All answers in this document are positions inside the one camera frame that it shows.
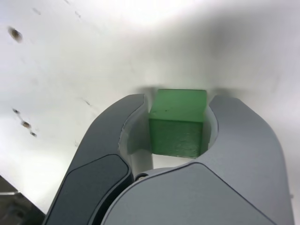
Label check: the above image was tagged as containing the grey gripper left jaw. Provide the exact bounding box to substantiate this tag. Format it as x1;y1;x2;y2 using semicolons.
43;93;155;225

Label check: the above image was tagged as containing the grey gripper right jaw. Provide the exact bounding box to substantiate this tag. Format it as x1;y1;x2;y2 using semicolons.
101;94;294;225

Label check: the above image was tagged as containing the green cube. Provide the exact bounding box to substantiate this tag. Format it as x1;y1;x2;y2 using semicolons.
148;88;208;158

